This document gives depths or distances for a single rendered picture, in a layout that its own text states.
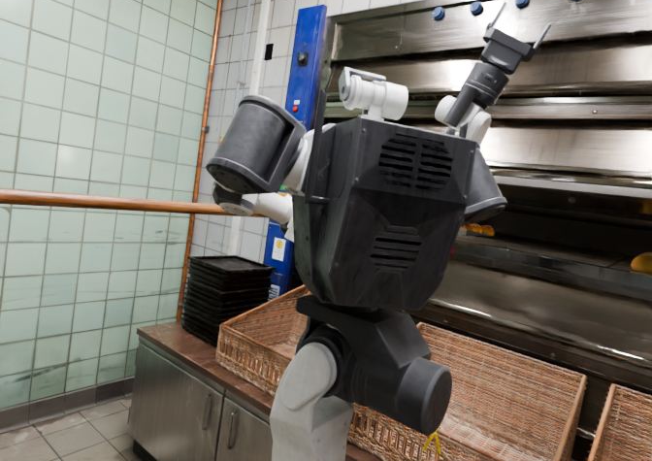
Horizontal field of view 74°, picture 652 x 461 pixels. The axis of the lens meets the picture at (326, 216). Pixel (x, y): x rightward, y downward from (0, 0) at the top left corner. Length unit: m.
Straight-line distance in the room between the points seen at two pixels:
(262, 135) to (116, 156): 1.77
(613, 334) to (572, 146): 0.59
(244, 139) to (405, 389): 0.48
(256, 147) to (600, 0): 1.31
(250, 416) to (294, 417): 0.73
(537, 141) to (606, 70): 0.28
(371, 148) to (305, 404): 0.48
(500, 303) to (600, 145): 0.59
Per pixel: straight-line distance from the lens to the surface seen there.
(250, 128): 0.73
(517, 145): 1.63
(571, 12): 1.75
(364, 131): 0.62
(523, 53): 1.12
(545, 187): 1.43
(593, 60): 1.67
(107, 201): 1.07
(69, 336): 2.55
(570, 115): 1.62
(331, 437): 0.93
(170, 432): 2.00
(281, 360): 1.51
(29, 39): 2.34
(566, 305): 1.59
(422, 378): 0.75
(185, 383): 1.86
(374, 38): 2.03
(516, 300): 1.61
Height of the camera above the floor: 1.28
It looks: 3 degrees down
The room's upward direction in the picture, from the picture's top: 8 degrees clockwise
